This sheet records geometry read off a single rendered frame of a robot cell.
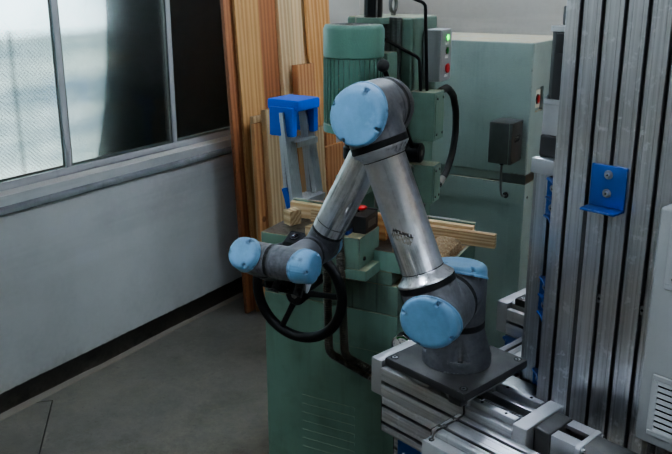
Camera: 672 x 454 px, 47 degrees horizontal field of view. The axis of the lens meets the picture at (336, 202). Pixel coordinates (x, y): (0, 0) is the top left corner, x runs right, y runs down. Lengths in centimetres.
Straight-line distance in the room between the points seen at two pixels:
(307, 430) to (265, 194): 157
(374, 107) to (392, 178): 14
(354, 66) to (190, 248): 191
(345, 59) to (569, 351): 100
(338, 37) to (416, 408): 102
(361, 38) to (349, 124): 74
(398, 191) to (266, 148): 229
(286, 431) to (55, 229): 130
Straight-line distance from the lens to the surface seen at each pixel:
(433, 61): 247
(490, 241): 221
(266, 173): 376
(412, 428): 184
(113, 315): 359
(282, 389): 251
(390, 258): 216
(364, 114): 145
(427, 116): 238
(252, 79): 382
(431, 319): 151
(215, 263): 403
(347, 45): 218
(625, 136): 156
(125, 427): 316
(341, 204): 170
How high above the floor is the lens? 161
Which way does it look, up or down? 16 degrees down
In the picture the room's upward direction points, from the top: straight up
